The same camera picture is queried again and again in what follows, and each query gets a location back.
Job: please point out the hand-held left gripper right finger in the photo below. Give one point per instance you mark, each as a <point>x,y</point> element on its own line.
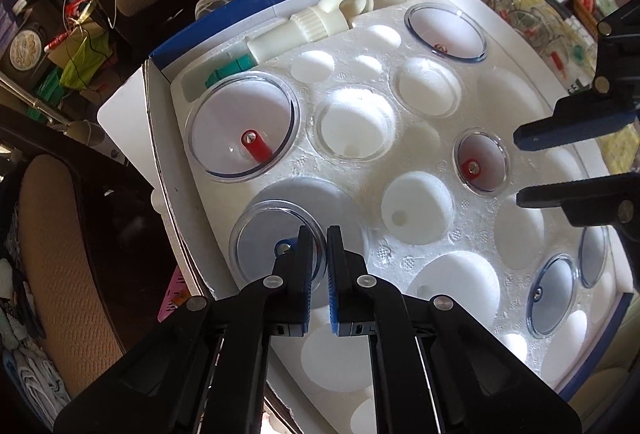
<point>334,274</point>

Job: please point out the small clear cup red valve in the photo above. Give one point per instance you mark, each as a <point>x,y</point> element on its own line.
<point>487,174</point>

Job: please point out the pile of clear cupping cups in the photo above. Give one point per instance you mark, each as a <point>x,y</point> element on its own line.
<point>525,19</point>

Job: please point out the white lamp head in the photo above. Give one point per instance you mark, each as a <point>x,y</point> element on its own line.
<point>87,137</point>

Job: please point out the brown armchair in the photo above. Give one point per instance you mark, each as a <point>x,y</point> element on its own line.
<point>55,239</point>

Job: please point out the metal pole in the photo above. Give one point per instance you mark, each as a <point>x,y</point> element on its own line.
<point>30,102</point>

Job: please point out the red white striped tube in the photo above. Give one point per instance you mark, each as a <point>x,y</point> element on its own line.
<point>60,42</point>

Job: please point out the narrow clear cup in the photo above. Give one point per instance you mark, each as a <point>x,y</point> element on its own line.
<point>592,259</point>

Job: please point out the round cookie tin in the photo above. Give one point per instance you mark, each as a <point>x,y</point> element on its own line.
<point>25,49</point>

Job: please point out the pink printed sheet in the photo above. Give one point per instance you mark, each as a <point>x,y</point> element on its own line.
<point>172,296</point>

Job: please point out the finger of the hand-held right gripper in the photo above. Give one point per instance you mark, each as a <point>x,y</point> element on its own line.
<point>575,194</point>
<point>565,134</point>

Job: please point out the wide clear cup metal valve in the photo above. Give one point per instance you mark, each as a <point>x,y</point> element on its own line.
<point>450,24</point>

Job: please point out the blue tinted clear cup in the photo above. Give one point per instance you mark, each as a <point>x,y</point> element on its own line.
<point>552,296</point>

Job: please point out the white suction pump gun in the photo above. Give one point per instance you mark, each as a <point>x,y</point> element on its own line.
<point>320,22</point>

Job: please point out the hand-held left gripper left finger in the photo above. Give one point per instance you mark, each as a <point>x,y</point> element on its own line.
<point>302,274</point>

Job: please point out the lime green bag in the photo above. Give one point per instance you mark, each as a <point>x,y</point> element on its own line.
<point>82,64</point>

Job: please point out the clear cup blue valve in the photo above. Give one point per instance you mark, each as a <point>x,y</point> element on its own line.
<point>255,244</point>

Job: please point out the white foam tray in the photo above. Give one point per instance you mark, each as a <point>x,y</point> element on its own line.
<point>360,186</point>

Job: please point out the clear cup without valve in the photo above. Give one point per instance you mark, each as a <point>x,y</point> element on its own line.
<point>427,87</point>

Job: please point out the large clear cup red valve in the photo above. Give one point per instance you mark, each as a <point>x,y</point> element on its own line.
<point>225,114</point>

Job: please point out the dark green box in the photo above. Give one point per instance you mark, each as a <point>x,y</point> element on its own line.
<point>45,94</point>

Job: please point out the pile of clothes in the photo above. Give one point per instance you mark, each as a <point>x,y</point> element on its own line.
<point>25,364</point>

